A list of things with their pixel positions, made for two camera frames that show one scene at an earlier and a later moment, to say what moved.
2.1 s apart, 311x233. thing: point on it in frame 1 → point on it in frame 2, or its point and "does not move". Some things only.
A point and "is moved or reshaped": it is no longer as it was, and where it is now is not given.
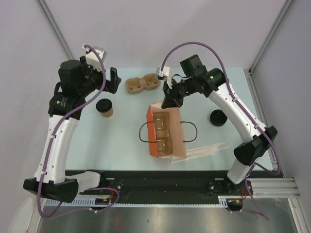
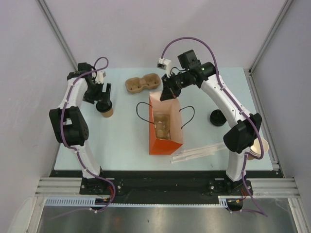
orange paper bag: (166, 133) is moved or reshaped
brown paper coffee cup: (108, 114) does not move
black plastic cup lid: (103, 105) does not move
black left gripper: (111, 86) → (104, 95)
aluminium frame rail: (274, 188) does not move
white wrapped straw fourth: (174, 161) does not move
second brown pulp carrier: (135, 85) does not move
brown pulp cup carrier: (162, 124) is moved or reshaped
